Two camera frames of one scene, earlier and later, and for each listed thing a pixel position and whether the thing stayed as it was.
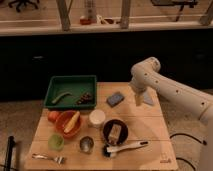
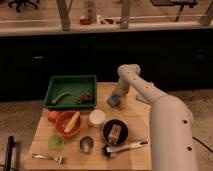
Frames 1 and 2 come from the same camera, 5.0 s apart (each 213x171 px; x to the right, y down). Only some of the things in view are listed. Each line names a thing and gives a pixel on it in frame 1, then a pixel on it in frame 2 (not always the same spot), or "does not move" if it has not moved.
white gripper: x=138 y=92 to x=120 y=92
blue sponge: x=115 y=99 does not move
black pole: x=10 y=143 does not move
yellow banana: x=69 y=127 does not move
